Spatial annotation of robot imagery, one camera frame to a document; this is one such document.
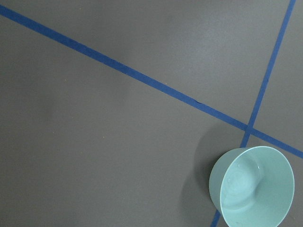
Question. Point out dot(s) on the green ceramic bowl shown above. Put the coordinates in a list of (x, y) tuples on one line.
[(252, 187)]

